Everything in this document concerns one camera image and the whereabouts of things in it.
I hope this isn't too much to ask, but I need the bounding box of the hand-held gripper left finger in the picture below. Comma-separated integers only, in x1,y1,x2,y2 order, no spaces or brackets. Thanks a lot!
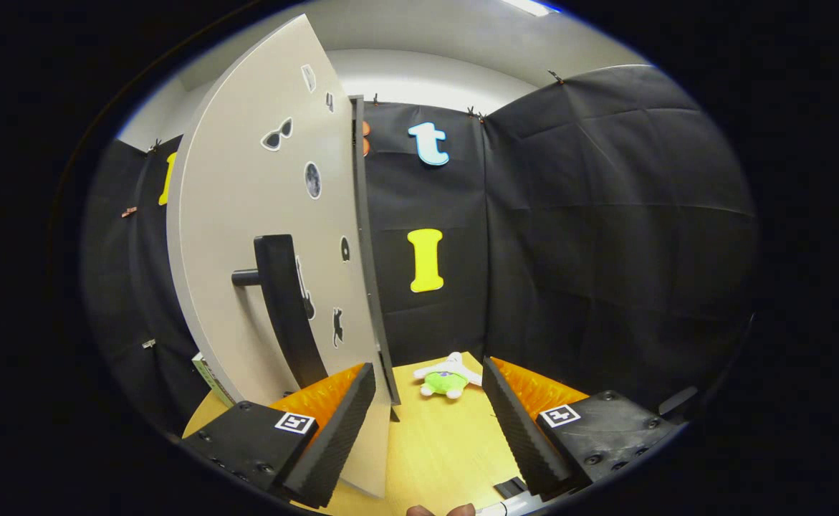
179,362,377,510

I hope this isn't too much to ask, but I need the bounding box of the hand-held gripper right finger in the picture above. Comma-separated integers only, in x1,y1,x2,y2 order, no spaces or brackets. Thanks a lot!
481,356,681,502

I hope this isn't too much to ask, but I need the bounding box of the black door handle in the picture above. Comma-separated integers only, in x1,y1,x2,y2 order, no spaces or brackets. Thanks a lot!
231,234,331,391

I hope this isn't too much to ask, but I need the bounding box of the pink and green plush toy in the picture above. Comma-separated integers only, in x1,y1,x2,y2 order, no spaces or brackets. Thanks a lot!
413,351,484,401

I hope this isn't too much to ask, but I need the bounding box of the green spine book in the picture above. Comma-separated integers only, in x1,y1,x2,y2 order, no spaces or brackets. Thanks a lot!
192,351,238,409

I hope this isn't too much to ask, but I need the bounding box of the black backdrop cloth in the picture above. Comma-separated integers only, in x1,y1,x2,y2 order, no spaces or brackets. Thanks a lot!
79,64,760,439

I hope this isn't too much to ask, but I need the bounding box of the ceiling light strip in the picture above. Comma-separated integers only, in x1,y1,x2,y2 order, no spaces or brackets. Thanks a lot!
502,0,560,17

